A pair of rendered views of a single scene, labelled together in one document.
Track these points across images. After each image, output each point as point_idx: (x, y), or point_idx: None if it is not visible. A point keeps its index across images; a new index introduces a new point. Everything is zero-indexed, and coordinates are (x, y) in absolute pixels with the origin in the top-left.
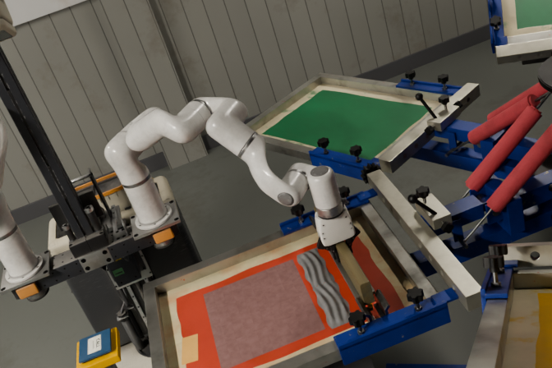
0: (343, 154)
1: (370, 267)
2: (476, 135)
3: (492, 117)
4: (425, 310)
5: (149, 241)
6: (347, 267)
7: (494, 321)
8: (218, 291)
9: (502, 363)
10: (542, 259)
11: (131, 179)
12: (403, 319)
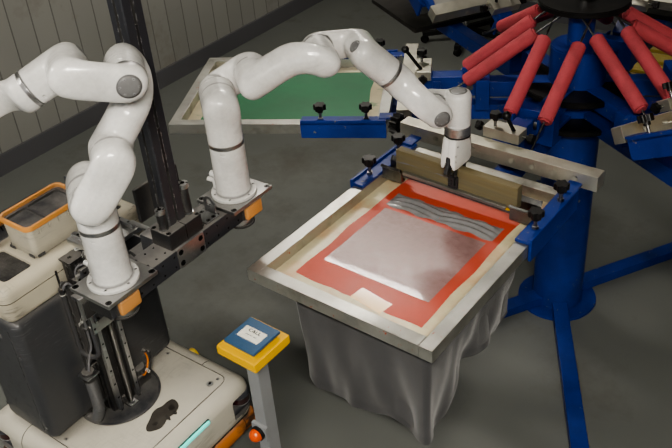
0: (342, 117)
1: None
2: (475, 76)
3: (470, 62)
4: (569, 198)
5: (238, 219)
6: (483, 183)
7: None
8: (337, 251)
9: None
10: (651, 130)
11: (235, 138)
12: (560, 208)
